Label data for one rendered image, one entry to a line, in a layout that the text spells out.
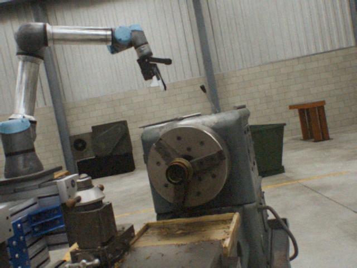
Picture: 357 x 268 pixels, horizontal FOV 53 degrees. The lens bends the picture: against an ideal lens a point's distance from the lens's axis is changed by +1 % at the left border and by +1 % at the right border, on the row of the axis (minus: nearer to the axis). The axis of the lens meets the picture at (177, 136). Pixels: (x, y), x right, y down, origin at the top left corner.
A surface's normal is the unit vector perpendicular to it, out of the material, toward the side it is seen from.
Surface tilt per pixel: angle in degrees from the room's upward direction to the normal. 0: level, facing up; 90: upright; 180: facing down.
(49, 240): 90
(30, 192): 90
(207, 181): 90
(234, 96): 90
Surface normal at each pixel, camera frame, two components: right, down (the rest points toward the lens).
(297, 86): 0.01, 0.05
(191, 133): -0.27, 0.11
